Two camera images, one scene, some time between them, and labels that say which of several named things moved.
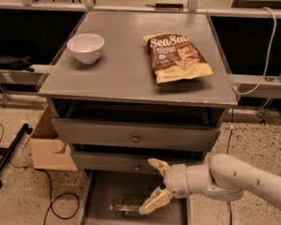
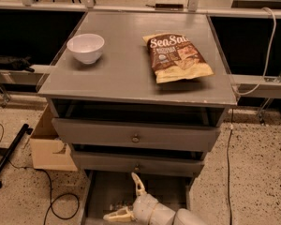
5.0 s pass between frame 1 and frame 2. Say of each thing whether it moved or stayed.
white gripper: moved
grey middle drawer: stayed
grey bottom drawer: stayed
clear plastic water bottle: stayed
